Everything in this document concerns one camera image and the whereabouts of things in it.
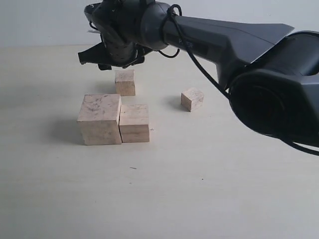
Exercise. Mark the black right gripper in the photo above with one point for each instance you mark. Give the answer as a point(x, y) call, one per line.
point(118, 22)

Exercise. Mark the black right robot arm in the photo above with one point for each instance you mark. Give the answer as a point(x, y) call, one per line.
point(268, 72)

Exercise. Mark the smallest wooden cube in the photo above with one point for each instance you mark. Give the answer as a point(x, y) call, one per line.
point(192, 99)

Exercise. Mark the third largest wooden cube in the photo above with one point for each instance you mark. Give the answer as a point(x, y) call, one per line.
point(125, 82)

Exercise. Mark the second largest wooden cube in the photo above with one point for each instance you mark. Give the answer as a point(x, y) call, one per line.
point(134, 123)

